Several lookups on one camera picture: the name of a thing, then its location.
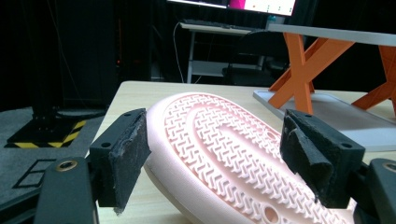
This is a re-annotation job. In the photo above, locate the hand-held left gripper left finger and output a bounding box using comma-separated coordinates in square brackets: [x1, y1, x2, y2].
[89, 107, 152, 216]

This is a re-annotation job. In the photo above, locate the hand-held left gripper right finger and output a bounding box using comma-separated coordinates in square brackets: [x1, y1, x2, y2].
[279, 108, 366, 209]

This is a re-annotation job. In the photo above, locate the white orange shoe rack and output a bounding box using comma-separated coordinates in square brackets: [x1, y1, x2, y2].
[252, 22, 396, 153]

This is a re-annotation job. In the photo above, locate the striped black stand base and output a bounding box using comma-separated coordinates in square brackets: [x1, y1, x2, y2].
[4, 105, 106, 149]

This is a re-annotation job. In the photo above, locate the black chair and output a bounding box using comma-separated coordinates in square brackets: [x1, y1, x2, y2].
[222, 30, 292, 88]

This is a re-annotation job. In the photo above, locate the black keyboard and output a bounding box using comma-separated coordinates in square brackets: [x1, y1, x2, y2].
[181, 18, 250, 31]

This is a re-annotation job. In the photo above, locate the white metal desk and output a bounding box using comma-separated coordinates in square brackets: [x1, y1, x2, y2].
[179, 21, 265, 84]

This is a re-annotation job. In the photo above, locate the computer monitor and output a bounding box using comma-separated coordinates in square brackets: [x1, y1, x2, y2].
[166, 0, 297, 17]

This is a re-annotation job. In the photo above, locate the white cable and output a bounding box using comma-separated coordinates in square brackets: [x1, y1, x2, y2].
[172, 21, 188, 83]

